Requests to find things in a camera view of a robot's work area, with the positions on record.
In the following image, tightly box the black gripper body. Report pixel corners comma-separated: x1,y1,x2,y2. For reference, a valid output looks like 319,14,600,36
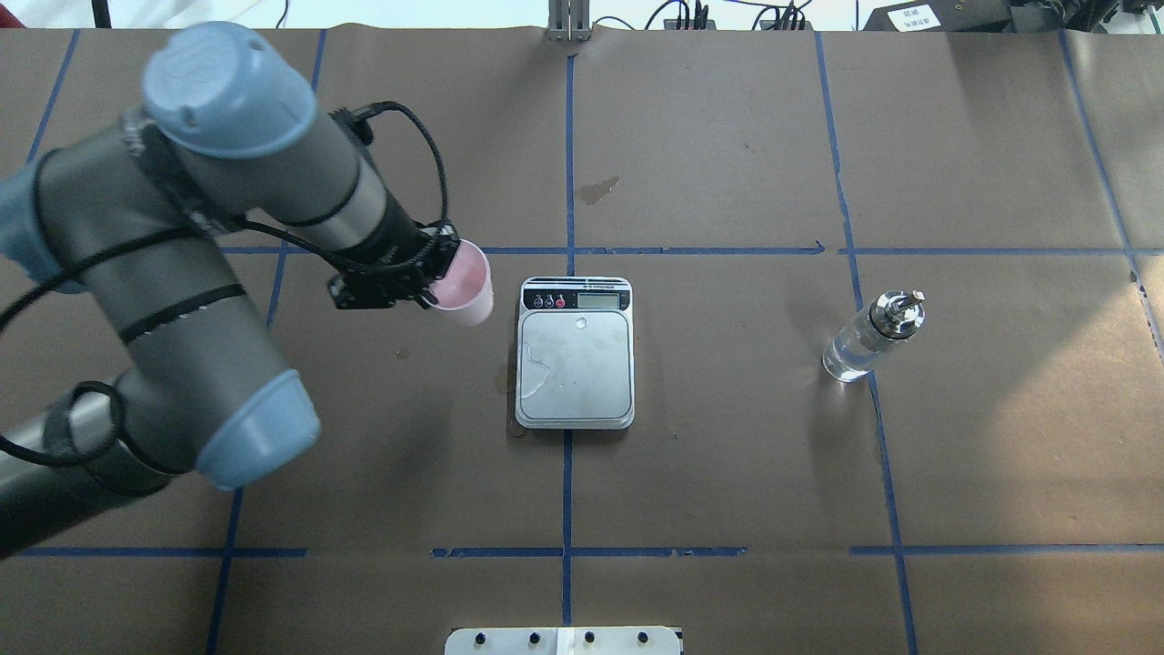
327,223,462,309

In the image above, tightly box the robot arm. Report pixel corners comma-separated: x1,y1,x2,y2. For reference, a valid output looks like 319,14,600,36
3,22,463,558

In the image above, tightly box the glass sauce dispenser bottle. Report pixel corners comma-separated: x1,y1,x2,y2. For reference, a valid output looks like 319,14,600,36
819,290,927,383

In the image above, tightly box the white pedestal column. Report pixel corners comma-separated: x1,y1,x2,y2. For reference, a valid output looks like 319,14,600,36
443,625,686,654

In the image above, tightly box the aluminium frame post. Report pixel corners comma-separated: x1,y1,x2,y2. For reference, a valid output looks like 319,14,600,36
546,0,592,43

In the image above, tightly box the digital kitchen scale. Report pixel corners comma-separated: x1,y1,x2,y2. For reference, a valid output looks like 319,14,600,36
514,277,636,430

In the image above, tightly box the pink plastic cup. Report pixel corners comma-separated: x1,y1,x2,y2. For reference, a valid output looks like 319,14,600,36
430,238,495,327

